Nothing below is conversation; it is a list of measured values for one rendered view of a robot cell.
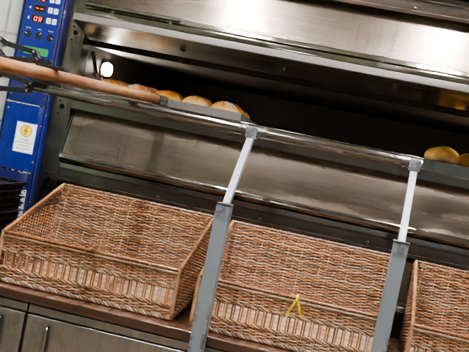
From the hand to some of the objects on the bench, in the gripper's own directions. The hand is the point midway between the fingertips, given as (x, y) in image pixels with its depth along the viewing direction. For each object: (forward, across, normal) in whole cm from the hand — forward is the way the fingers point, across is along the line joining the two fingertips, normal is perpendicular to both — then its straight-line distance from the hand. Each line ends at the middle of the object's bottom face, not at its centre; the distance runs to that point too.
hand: (51, 75), depth 200 cm
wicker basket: (0, +62, -74) cm, 96 cm away
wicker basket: (+61, +61, -74) cm, 114 cm away
